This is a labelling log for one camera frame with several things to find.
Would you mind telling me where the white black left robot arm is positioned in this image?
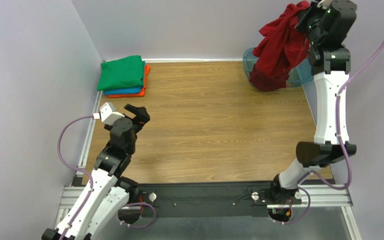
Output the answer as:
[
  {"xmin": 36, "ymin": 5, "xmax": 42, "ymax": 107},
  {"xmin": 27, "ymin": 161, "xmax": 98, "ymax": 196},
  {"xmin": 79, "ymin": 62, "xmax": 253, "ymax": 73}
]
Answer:
[{"xmin": 41, "ymin": 102, "xmax": 151, "ymax": 240}]

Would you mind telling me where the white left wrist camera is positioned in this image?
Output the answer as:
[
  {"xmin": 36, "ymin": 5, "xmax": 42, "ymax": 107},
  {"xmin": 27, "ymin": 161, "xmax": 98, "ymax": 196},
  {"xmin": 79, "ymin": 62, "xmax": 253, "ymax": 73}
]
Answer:
[{"xmin": 99, "ymin": 102, "xmax": 125, "ymax": 126}]

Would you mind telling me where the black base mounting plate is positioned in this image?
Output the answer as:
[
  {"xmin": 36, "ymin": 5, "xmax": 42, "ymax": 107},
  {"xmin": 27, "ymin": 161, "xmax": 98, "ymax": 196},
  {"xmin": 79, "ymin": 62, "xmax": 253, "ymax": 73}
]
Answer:
[{"xmin": 127, "ymin": 180, "xmax": 302, "ymax": 218}]

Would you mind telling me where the dark red t shirt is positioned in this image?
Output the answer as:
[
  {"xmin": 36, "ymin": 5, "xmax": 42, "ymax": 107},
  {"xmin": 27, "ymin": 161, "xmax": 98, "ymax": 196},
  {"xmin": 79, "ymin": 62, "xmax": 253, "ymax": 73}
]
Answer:
[{"xmin": 249, "ymin": 64, "xmax": 290, "ymax": 92}]

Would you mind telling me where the orange folded t shirt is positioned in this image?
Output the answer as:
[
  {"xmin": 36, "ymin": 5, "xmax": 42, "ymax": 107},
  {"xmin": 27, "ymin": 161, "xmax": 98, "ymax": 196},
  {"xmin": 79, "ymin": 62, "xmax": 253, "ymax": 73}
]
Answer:
[{"xmin": 105, "ymin": 64, "xmax": 151, "ymax": 99}]

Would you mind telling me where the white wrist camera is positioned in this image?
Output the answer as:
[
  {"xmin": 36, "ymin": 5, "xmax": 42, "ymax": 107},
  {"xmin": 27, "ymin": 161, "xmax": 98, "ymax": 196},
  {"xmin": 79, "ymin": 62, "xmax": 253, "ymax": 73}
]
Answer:
[
  {"xmin": 310, "ymin": 0, "xmax": 333, "ymax": 9},
  {"xmin": 99, "ymin": 102, "xmax": 125, "ymax": 126}
]

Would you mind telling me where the teal plastic bin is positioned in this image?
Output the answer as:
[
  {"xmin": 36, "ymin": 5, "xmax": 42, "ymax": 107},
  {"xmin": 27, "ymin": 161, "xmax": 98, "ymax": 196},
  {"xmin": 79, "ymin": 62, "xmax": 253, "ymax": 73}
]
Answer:
[{"xmin": 242, "ymin": 48, "xmax": 313, "ymax": 88}]

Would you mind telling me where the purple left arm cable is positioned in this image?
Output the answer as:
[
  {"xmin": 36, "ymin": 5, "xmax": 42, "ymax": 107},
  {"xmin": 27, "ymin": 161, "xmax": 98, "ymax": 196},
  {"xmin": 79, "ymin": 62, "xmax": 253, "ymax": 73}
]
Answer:
[{"xmin": 56, "ymin": 114, "xmax": 157, "ymax": 240}]

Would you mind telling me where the blue folded t shirt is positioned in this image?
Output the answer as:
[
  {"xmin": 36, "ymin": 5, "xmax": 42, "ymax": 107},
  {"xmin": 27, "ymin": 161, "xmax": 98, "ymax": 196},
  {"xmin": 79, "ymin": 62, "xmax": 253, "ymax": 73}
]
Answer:
[{"xmin": 103, "ymin": 61, "xmax": 146, "ymax": 97}]

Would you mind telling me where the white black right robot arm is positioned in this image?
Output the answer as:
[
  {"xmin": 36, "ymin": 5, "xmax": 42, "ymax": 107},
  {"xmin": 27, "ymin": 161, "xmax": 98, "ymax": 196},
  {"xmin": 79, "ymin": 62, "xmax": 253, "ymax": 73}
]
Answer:
[{"xmin": 261, "ymin": 0, "xmax": 357, "ymax": 204}]

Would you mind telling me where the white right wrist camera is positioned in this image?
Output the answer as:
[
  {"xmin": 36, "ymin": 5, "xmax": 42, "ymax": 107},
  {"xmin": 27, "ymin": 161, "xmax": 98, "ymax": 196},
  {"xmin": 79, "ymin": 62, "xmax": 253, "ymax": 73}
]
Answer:
[{"xmin": 310, "ymin": 0, "xmax": 333, "ymax": 9}]

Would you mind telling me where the green folded t shirt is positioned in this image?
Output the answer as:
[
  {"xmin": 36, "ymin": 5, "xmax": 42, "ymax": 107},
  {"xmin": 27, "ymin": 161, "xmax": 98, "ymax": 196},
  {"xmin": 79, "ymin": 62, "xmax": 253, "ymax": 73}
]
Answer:
[{"xmin": 97, "ymin": 55, "xmax": 145, "ymax": 91}]

